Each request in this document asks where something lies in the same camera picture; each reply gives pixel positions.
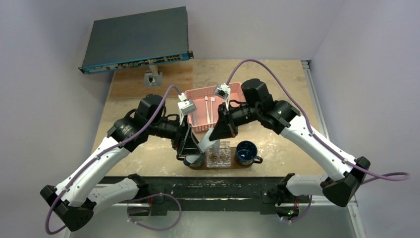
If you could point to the grey blue network switch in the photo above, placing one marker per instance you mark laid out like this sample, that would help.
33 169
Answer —
137 40

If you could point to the brown wooden board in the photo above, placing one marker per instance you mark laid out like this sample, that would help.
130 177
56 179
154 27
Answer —
139 82

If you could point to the clear glass toothbrush holder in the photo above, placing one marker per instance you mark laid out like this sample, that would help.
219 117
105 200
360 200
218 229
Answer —
223 161

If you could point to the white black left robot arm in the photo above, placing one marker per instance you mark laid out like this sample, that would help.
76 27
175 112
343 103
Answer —
76 200

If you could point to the grey metal bracket stand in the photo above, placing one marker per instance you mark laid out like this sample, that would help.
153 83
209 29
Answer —
153 77

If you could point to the black table front rail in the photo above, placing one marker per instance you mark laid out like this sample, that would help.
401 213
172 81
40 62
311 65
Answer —
265 195

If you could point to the grey blue toothbrush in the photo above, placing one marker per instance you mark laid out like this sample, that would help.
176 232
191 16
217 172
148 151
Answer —
194 119

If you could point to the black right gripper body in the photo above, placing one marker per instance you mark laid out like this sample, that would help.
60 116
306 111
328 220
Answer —
228 119

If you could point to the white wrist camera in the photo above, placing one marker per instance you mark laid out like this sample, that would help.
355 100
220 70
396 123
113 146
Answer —
222 91
186 106

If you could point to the blue capped toothpaste tube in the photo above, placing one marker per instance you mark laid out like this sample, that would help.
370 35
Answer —
203 145

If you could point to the aluminium frame rail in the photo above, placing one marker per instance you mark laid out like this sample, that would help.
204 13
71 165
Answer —
318 111

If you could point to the dark blue mug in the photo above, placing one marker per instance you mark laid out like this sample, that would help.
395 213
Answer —
246 153

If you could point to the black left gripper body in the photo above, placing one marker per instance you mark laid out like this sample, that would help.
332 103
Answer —
176 130

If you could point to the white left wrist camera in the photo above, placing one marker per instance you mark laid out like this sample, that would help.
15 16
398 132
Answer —
186 106

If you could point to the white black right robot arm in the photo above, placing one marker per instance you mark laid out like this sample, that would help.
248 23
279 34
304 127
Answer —
342 179

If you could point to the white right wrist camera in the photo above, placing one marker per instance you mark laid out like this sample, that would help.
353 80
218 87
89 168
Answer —
222 91

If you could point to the dark grey mug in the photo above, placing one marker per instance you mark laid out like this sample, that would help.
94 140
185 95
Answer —
199 162

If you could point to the oval wooden tray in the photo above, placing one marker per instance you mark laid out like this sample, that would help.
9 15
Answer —
235 164

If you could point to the pink plastic basket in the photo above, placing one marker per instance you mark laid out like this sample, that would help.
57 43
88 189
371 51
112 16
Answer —
198 97

